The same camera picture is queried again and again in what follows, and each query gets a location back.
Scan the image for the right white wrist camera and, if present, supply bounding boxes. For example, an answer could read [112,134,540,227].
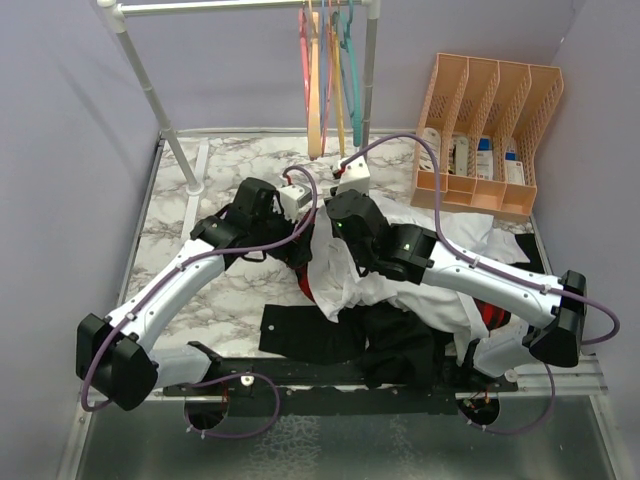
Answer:
[332,158,371,195]

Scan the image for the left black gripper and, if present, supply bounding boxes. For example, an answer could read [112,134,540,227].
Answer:
[251,200,314,267]

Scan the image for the peach plastic file organizer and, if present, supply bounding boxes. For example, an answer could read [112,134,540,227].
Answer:
[410,53,564,222]

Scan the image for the white shirt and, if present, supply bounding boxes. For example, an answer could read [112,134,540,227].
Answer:
[307,207,532,360]

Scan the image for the white blue red box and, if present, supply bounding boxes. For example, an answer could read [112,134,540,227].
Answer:
[505,138,526,185]

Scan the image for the yellow hanger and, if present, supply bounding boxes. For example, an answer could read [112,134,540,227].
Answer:
[329,1,345,156]

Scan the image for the white metal clothes rack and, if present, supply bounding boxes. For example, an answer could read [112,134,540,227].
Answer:
[97,0,381,236]

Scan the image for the red black plaid shirt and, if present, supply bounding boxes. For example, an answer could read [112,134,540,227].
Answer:
[295,239,511,337]

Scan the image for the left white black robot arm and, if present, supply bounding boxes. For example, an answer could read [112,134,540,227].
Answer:
[76,177,318,412]

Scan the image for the black garment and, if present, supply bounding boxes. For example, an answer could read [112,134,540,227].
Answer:
[259,302,452,388]
[513,233,545,274]

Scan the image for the teal hanger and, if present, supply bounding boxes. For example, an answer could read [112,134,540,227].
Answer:
[331,0,363,147]

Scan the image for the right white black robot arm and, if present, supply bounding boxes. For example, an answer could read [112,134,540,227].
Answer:
[326,190,586,391]

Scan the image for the cream orange hanger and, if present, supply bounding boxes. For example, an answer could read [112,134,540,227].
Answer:
[308,1,322,160]

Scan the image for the pink hanger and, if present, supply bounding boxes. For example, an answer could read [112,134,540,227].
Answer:
[298,1,332,159]

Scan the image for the white remote in organizer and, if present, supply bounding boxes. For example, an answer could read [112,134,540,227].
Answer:
[419,126,443,173]

